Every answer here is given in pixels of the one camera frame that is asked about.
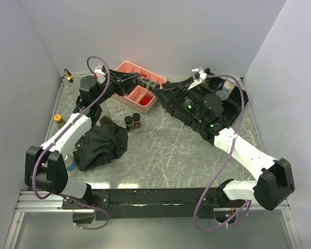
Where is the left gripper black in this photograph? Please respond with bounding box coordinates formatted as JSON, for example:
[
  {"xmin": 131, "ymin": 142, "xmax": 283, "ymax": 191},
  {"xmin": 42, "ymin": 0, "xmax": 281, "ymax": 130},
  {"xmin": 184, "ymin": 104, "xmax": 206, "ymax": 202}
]
[{"xmin": 94, "ymin": 68, "xmax": 141, "ymax": 105}]

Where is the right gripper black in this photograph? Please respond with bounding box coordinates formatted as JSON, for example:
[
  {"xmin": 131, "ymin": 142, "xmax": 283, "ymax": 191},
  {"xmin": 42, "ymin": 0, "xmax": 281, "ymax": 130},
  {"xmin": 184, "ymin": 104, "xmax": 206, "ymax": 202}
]
[{"xmin": 151, "ymin": 77, "xmax": 206, "ymax": 123}]

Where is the dark spice jar black lid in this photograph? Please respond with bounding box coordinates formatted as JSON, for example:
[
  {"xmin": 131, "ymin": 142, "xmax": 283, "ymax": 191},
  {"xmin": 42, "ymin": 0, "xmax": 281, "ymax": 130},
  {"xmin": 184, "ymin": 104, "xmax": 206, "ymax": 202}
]
[{"xmin": 124, "ymin": 116, "xmax": 134, "ymax": 132}]

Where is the clear lid seasoning jar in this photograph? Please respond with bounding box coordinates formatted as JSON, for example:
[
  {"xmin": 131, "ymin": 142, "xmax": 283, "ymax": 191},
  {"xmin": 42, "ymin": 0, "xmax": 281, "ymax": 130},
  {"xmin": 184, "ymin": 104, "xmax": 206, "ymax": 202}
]
[{"xmin": 216, "ymin": 90, "xmax": 229, "ymax": 101}]

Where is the blue label white granule bottle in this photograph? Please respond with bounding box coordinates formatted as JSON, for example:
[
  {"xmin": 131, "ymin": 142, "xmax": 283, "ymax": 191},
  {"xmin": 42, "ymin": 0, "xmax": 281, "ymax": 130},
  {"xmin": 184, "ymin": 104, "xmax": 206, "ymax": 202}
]
[{"xmin": 221, "ymin": 77, "xmax": 236, "ymax": 95}]

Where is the brown spice bottle black cap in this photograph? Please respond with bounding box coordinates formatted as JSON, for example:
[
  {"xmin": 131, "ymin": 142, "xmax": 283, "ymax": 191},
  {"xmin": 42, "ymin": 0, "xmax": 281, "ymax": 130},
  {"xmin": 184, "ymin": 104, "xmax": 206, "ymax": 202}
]
[{"xmin": 202, "ymin": 67, "xmax": 210, "ymax": 86}]

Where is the blue label jar under arm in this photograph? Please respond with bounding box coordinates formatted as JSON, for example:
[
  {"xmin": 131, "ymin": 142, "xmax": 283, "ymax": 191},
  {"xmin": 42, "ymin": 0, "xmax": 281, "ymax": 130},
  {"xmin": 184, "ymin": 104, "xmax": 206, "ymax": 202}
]
[{"xmin": 64, "ymin": 154, "xmax": 78, "ymax": 174}]

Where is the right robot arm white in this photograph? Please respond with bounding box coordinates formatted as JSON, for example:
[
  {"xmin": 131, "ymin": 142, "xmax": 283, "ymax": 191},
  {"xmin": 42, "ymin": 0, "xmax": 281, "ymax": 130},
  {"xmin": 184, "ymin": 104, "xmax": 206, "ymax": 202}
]
[{"xmin": 150, "ymin": 74, "xmax": 295, "ymax": 211}]

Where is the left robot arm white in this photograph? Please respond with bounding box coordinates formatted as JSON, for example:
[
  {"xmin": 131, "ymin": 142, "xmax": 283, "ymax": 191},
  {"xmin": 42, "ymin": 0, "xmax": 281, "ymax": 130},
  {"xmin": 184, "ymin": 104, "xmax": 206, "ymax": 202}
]
[{"xmin": 25, "ymin": 68, "xmax": 140, "ymax": 209}]

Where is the pink divided organizer tray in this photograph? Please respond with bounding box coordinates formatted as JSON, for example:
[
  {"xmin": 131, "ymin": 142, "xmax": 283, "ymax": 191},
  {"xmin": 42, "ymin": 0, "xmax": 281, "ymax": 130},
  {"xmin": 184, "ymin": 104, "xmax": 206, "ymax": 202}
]
[{"xmin": 112, "ymin": 61, "xmax": 166, "ymax": 114}]

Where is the red sock front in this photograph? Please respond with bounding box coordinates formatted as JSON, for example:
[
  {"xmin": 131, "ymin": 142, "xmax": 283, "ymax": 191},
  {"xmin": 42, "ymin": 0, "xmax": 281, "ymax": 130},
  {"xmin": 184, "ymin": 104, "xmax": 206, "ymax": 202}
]
[{"xmin": 140, "ymin": 95, "xmax": 153, "ymax": 106}]

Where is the black compartment bin rack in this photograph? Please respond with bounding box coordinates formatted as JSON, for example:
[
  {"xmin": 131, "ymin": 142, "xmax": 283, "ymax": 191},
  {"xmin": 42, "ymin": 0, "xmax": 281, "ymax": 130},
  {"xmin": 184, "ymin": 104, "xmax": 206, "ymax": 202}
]
[{"xmin": 174, "ymin": 72, "xmax": 249, "ymax": 144}]

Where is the black cloth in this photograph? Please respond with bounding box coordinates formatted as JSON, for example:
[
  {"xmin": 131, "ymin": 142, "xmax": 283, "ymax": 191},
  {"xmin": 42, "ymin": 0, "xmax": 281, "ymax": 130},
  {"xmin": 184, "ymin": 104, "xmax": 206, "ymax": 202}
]
[{"xmin": 73, "ymin": 122, "xmax": 128, "ymax": 172}]

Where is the sauce bottle yellow cap left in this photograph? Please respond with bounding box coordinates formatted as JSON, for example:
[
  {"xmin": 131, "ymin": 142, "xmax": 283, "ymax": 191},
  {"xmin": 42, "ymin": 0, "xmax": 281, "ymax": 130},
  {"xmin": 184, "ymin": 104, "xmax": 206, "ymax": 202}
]
[{"xmin": 53, "ymin": 114, "xmax": 66, "ymax": 129}]

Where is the black base beam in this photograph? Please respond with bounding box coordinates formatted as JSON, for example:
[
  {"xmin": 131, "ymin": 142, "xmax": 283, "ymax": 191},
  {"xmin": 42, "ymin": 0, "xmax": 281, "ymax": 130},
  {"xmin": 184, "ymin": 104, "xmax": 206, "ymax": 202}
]
[{"xmin": 62, "ymin": 180, "xmax": 239, "ymax": 225}]

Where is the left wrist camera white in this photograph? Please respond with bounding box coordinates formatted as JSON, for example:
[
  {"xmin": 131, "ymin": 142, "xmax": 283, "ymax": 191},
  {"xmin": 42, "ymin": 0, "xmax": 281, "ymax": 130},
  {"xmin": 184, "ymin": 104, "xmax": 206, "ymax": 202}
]
[{"xmin": 94, "ymin": 64, "xmax": 107, "ymax": 84}]

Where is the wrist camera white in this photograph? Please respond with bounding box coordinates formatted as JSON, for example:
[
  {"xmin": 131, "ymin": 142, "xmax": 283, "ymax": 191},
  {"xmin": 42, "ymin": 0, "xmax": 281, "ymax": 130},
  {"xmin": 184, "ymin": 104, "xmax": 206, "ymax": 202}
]
[
  {"xmin": 94, "ymin": 64, "xmax": 107, "ymax": 84},
  {"xmin": 189, "ymin": 68, "xmax": 207, "ymax": 89}
]

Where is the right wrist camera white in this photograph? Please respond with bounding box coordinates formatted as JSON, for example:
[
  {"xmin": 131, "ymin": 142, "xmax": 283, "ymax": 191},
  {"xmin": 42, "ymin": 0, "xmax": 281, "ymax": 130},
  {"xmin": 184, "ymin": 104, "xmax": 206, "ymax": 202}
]
[{"xmin": 189, "ymin": 68, "xmax": 207, "ymax": 89}]

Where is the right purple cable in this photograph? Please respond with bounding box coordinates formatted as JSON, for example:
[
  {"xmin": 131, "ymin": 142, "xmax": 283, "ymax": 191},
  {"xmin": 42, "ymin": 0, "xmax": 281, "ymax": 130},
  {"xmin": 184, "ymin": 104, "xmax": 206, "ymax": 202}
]
[{"xmin": 193, "ymin": 74, "xmax": 251, "ymax": 231}]

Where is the left aluminium rail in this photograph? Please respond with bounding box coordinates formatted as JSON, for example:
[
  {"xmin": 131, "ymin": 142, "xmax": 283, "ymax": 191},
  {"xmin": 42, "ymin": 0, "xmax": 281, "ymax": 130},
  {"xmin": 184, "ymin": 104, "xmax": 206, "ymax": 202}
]
[{"xmin": 14, "ymin": 189, "xmax": 68, "ymax": 213}]

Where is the aluminium rail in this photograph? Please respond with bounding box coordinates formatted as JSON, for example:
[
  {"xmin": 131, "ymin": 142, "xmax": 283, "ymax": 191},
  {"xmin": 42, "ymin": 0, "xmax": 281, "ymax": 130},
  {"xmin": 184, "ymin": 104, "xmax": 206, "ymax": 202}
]
[
  {"xmin": 214, "ymin": 198, "xmax": 291, "ymax": 211},
  {"xmin": 14, "ymin": 189, "xmax": 68, "ymax": 213}
]

